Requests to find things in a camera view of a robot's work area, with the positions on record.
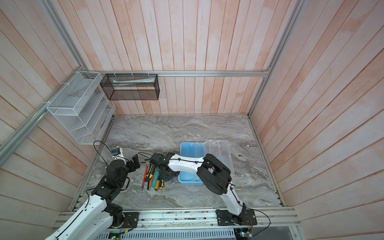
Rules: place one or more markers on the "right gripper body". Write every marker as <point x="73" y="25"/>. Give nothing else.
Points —
<point x="165" y="176"/>

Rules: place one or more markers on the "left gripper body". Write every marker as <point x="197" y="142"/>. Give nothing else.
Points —
<point x="130" y="166"/>

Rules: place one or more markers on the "short yellow black screwdriver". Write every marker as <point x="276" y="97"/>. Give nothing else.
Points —
<point x="161" y="184"/>

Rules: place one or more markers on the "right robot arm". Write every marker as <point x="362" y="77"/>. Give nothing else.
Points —
<point x="215" y="175"/>

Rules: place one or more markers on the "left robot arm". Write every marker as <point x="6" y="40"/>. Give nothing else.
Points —
<point x="98" y="213"/>

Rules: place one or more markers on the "yellow black handled screwdriver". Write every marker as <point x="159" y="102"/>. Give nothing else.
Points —
<point x="151" y="176"/>

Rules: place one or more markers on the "red handled hex key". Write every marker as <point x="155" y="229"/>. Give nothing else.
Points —
<point x="145" y="176"/>

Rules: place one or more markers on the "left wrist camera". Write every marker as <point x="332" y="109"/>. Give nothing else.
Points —
<point x="117" y="154"/>

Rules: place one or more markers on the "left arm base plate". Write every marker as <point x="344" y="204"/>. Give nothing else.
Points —
<point x="125" y="220"/>

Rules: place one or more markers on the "white wire mesh shelf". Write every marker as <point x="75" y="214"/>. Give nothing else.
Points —
<point x="81" y="109"/>

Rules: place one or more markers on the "aluminium front rail frame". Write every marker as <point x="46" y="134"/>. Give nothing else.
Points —
<point x="197" y="224"/>

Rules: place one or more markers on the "black mesh wall basket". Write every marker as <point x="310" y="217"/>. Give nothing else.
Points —
<point x="127" y="87"/>

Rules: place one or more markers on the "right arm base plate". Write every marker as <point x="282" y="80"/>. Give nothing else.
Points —
<point x="246" y="217"/>

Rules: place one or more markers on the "horizontal aluminium wall rail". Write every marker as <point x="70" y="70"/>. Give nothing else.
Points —
<point x="220" y="73"/>

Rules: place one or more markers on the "left aluminium wall rail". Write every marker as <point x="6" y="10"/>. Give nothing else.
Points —
<point x="15" y="140"/>

